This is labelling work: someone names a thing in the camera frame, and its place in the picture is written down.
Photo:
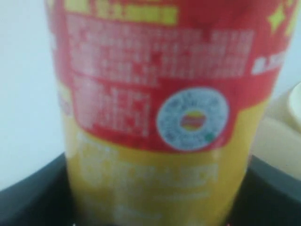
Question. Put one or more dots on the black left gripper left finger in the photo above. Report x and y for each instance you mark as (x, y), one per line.
(42, 199)

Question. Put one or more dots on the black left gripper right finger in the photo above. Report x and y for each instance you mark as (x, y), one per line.
(267, 197)

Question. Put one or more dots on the yellow Lays chips can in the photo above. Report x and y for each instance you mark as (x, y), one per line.
(160, 101)

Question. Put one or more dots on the right cream plastic bin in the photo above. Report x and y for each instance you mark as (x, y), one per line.
(286, 108)

